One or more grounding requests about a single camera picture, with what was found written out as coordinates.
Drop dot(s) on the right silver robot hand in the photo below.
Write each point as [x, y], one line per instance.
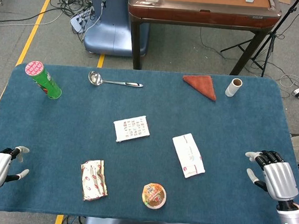
[279, 180]

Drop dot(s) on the small white printed box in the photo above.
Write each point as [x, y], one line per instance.
[131, 128]

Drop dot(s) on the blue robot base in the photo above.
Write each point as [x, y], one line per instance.
[111, 32]

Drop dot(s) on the blue felt table cover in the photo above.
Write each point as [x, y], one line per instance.
[60, 136]

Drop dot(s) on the white wet wipes pack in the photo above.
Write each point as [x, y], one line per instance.
[188, 155]

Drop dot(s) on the green chip can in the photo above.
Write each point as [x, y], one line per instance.
[45, 81]

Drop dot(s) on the gold foil snack package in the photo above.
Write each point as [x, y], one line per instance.
[93, 181]

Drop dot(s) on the cardboard paper tube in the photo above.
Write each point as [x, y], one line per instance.
[232, 88]

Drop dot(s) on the orange folded cloth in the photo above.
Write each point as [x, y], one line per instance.
[202, 85]

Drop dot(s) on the orange jelly cup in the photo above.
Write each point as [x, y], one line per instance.
[154, 195]

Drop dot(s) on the steel soup ladle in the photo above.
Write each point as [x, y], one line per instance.
[95, 78]

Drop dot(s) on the black tripod stand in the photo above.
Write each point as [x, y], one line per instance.
[273, 36]

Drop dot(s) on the white power strip with plugs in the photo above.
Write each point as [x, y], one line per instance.
[80, 20]

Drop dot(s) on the brown mahjong table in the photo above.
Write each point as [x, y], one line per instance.
[197, 14]

